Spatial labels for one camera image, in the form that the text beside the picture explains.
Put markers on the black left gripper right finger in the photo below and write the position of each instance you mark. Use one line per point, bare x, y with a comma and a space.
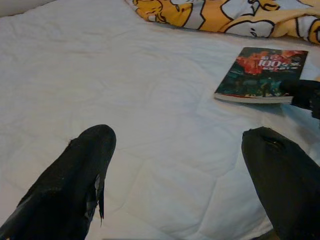
287, 187

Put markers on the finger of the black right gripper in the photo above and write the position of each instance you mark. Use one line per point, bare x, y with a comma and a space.
313, 106
302, 88

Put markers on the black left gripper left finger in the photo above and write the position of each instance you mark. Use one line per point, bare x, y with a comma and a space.
62, 187

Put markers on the dark book with red cover art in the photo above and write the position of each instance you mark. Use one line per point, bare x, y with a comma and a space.
250, 75

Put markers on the yellow cartoon print blanket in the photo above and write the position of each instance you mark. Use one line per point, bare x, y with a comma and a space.
212, 20

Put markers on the white quilted mattress pad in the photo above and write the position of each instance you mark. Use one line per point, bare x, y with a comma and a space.
125, 75

